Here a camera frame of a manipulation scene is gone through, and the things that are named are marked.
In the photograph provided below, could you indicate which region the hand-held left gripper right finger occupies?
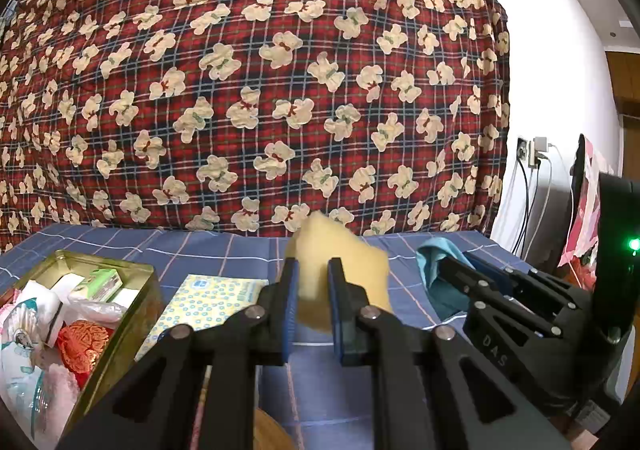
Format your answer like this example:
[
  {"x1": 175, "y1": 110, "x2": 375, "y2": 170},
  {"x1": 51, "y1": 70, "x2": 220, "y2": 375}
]
[{"x1": 327, "y1": 257, "x2": 573, "y2": 450}]

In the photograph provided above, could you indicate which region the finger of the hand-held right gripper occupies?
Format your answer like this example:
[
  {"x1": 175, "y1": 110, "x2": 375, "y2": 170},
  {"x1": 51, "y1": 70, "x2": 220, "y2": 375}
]
[
  {"x1": 437, "y1": 256, "x2": 506, "y2": 313},
  {"x1": 462, "y1": 251, "x2": 532, "y2": 292}
]

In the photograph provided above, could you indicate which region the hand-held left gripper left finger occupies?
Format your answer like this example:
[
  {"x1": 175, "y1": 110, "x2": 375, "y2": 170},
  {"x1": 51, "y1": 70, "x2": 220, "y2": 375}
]
[{"x1": 57, "y1": 257, "x2": 301, "y2": 450}]

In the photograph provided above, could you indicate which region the teal cloth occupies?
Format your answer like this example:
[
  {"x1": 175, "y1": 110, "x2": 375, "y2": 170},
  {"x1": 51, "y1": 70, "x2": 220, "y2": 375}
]
[{"x1": 416, "y1": 237, "x2": 473, "y2": 320}]

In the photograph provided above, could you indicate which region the yellow sponge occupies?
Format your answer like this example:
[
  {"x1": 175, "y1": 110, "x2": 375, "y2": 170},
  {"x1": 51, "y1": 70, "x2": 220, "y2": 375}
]
[{"x1": 287, "y1": 211, "x2": 391, "y2": 333}]

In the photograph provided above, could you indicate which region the gold tin box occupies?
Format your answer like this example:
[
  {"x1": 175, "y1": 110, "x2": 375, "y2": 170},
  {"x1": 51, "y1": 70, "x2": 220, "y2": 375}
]
[{"x1": 0, "y1": 250, "x2": 166, "y2": 433}]

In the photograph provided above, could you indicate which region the clear plastic bag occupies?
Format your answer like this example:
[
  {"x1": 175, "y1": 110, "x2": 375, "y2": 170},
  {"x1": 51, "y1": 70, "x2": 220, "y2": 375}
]
[{"x1": 67, "y1": 297, "x2": 126, "y2": 327}]

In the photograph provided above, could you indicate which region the red embroidered pouch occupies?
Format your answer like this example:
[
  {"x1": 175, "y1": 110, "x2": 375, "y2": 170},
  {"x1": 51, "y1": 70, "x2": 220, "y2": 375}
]
[{"x1": 55, "y1": 320, "x2": 118, "y2": 377}]

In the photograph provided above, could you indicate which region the pink fluffy puff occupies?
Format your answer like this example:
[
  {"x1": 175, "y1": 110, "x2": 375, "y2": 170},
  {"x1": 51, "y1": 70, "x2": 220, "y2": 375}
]
[{"x1": 30, "y1": 360, "x2": 84, "y2": 431}]

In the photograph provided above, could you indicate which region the blue plaid bed sheet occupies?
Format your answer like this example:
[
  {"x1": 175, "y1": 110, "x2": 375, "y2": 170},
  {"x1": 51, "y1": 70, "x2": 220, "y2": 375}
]
[{"x1": 0, "y1": 224, "x2": 531, "y2": 450}]

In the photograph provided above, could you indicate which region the yellow dotted tissue box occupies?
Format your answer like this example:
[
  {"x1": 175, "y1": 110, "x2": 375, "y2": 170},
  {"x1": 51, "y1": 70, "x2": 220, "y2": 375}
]
[{"x1": 134, "y1": 274, "x2": 271, "y2": 361}]

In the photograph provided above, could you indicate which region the pink bag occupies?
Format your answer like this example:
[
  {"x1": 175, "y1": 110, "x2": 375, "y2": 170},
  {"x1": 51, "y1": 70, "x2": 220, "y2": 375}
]
[{"x1": 557, "y1": 137, "x2": 617, "y2": 271}]

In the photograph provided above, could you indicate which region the gold round tin lid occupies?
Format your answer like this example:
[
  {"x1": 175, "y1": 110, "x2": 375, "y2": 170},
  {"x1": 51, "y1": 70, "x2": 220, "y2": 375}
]
[{"x1": 255, "y1": 407, "x2": 296, "y2": 450}]

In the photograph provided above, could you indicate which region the black panel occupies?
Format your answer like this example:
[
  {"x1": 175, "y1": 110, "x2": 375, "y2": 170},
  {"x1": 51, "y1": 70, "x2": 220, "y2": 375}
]
[{"x1": 570, "y1": 132, "x2": 589, "y2": 251}]

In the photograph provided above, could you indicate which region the red plaid teddy bear blanket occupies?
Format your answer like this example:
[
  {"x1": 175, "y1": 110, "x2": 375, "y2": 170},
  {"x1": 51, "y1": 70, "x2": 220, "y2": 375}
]
[{"x1": 0, "y1": 0, "x2": 511, "y2": 251}]

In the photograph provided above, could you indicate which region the white cable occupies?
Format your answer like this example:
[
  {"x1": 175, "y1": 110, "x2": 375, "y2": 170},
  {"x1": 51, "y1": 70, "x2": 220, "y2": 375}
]
[{"x1": 530, "y1": 145, "x2": 576, "y2": 262}]

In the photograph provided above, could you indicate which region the wall socket with chargers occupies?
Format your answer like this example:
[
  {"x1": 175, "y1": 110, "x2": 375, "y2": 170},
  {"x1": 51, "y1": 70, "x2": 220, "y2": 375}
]
[{"x1": 531, "y1": 136, "x2": 551, "y2": 169}]

